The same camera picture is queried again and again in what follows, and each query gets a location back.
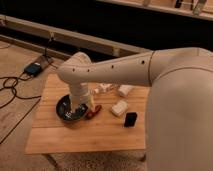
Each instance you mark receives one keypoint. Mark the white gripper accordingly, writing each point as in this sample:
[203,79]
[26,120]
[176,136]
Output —
[79,94]

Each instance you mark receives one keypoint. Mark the black eraser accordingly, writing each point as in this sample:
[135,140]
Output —
[130,119]

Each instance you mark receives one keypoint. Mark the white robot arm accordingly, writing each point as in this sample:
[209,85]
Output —
[179,109]

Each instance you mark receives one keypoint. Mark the black round pan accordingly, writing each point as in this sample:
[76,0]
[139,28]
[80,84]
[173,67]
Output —
[64,110]

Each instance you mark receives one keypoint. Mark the white crumpled object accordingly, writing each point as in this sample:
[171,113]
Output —
[119,108]

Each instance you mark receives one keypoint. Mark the wooden table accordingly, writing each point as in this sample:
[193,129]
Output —
[104,132]

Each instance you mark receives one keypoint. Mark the black power adapter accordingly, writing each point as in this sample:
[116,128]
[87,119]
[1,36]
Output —
[33,69]

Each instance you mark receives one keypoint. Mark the long wooden bench rail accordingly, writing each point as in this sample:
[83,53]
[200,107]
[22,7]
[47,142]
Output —
[79,40]

